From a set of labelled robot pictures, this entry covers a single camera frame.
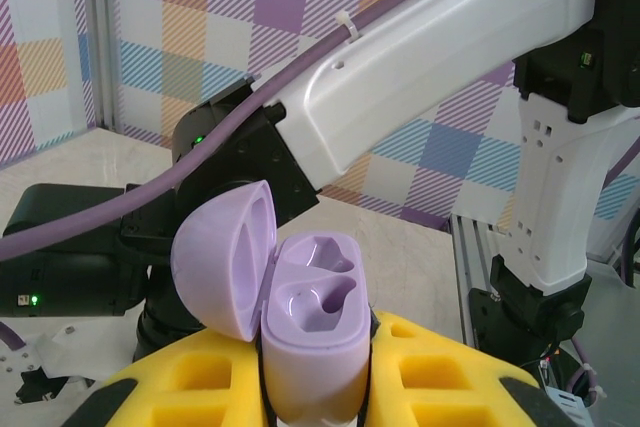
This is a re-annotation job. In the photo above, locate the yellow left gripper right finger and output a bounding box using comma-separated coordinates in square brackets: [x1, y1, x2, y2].
[357, 310, 551, 427]

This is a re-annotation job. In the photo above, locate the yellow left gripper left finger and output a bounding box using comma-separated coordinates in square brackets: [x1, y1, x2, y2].
[62, 329, 274, 427]

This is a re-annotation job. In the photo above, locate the purple earbud charging case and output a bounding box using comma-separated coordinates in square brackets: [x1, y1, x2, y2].
[170, 179, 375, 421]

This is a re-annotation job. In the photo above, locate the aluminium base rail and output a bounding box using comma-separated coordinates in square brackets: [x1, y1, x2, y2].
[449, 211, 507, 354]

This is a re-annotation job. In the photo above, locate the aluminium frame post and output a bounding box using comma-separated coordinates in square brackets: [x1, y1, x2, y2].
[85, 0, 122, 134]

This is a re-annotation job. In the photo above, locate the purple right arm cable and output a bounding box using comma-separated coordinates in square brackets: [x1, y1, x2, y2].
[0, 0, 640, 406]

